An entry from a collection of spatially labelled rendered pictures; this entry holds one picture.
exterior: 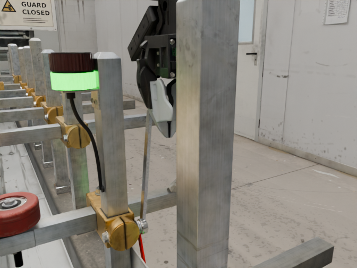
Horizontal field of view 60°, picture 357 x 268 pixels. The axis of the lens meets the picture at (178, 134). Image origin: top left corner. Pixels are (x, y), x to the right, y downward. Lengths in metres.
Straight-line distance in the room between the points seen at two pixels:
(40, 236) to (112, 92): 0.26
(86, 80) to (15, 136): 0.34
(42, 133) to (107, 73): 0.33
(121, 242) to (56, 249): 0.43
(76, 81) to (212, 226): 0.26
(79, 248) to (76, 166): 0.18
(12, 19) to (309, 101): 2.82
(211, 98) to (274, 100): 3.51
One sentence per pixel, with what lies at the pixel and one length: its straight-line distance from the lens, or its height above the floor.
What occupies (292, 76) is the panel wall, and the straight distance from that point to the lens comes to 3.57.
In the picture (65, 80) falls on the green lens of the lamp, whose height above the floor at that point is 1.09.
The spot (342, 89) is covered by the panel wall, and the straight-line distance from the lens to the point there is 3.24.
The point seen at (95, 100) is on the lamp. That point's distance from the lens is 0.47.
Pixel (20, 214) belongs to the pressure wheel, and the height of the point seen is 0.90.
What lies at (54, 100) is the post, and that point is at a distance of 0.96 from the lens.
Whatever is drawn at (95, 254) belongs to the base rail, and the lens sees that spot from 0.74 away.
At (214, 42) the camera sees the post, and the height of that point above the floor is 1.14.
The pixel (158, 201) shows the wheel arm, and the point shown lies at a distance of 0.61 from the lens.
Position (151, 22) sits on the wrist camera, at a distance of 0.46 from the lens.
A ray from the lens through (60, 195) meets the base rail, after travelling 1.02.
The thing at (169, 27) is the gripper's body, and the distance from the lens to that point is 0.43.
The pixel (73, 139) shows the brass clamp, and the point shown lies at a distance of 0.70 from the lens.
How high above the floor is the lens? 1.13
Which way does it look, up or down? 15 degrees down
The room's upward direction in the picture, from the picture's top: straight up
